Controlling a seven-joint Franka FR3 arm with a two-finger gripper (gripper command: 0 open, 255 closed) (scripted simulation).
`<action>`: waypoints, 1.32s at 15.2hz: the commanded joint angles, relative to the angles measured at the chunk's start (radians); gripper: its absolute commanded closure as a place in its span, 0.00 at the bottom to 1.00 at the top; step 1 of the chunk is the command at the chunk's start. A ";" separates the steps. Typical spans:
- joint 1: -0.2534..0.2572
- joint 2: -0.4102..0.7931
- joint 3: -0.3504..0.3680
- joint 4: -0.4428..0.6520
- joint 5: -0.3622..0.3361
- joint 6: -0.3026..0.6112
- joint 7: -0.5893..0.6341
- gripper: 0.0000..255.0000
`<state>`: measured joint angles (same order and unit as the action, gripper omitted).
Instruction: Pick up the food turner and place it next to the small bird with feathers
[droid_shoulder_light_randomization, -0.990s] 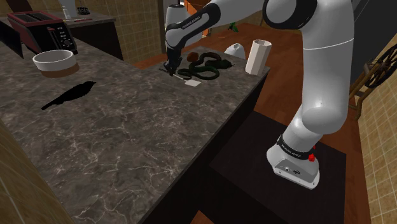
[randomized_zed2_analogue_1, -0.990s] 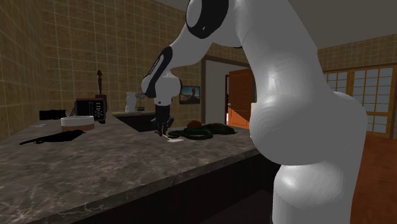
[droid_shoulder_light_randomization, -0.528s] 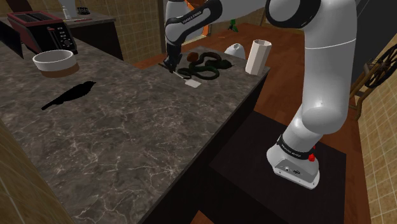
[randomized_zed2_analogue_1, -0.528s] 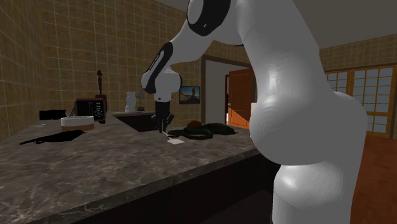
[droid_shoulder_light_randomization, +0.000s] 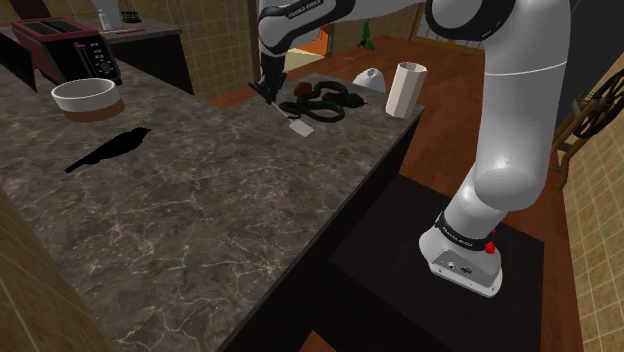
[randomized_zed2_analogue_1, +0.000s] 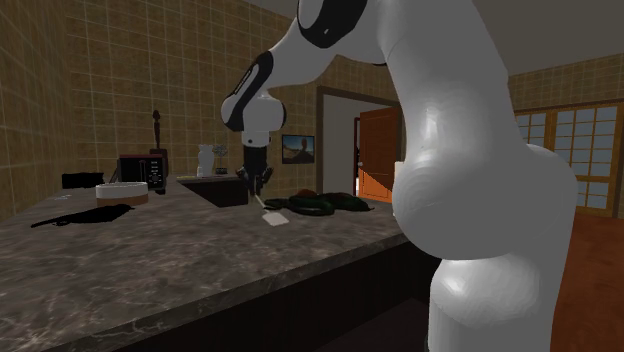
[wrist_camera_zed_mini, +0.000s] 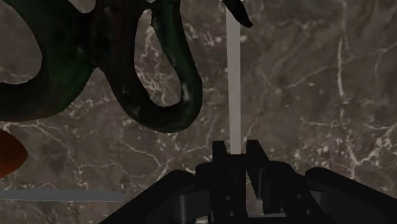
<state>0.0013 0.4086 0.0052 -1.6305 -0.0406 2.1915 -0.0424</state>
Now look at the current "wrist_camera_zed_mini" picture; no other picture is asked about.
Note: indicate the dark green octopus figure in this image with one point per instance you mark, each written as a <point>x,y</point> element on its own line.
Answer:
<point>65,62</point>

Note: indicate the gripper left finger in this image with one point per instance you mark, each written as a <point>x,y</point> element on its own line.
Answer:
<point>173,198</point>

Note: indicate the orange round thing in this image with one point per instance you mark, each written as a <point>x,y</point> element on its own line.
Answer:
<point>11,153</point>

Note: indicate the white flat stick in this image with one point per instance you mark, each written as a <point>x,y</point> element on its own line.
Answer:
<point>234,93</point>

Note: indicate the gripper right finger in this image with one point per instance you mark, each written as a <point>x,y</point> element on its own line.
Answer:
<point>328,195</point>

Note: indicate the grey flat blade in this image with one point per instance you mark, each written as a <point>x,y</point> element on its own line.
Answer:
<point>62,195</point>

